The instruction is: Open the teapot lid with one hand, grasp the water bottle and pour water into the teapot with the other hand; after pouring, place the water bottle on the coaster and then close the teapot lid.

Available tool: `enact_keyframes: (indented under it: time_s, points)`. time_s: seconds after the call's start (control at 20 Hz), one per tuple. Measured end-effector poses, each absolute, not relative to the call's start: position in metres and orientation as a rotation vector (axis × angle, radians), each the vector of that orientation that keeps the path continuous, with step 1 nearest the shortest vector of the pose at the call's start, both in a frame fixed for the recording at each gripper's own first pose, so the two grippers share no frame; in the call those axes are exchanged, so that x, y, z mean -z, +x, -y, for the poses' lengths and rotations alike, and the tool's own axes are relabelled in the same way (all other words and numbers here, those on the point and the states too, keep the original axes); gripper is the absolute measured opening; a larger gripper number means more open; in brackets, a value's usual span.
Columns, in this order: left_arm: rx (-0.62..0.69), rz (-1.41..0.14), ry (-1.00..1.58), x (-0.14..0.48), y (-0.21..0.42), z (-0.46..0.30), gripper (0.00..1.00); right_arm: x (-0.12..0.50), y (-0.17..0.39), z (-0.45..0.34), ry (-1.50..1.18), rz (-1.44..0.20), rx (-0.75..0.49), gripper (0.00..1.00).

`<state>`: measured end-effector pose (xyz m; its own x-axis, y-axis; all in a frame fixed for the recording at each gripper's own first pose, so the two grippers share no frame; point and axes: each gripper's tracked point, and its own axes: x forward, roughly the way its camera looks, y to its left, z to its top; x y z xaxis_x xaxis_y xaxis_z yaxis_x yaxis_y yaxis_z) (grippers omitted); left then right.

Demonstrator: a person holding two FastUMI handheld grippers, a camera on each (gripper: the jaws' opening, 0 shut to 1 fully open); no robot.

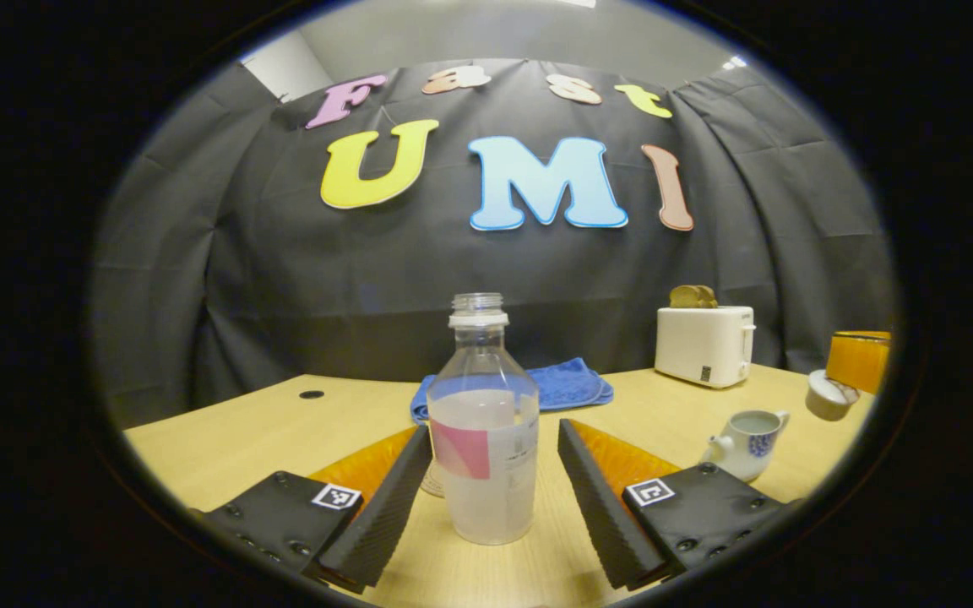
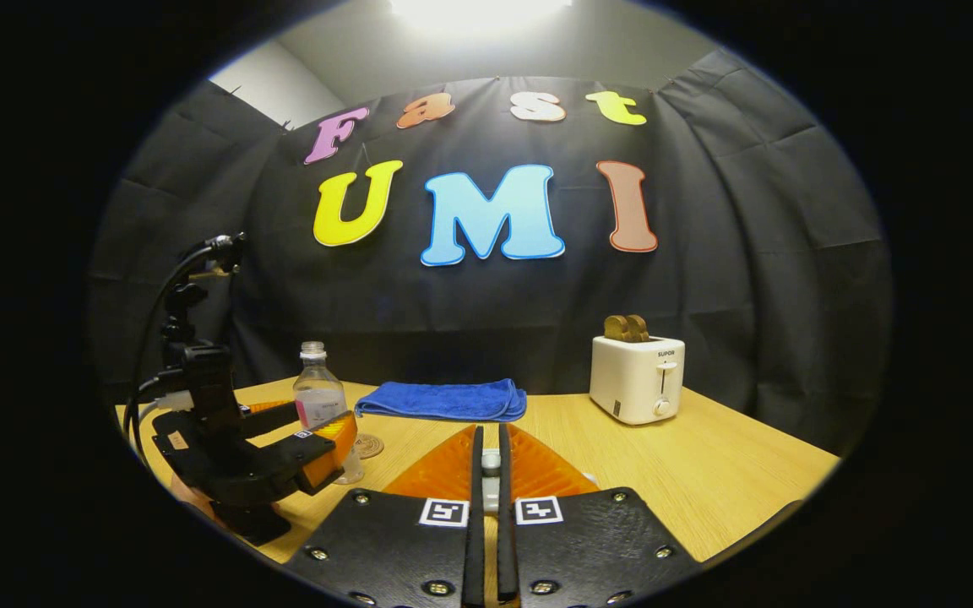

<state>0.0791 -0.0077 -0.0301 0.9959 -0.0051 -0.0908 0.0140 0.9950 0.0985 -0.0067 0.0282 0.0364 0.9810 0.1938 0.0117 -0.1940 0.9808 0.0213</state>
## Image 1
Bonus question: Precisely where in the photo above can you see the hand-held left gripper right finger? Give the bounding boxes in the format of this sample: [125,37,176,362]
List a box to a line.
[556,418,796,592]

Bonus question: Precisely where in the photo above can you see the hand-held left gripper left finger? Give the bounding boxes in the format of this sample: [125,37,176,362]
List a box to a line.
[189,422,435,594]

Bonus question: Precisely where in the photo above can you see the clear plastic water bottle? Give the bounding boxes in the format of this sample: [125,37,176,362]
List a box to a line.
[427,292,541,546]

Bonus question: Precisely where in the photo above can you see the white blue-flower teacup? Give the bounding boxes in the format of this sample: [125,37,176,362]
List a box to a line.
[700,410,791,482]

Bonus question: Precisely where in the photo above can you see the folded blue towel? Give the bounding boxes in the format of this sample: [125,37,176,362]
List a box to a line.
[410,357,614,424]

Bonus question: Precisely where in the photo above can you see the white toaster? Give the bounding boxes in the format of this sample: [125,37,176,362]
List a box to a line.
[654,305,756,389]

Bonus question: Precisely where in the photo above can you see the brown toast slices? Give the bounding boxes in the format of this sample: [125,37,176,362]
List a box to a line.
[669,285,719,309]

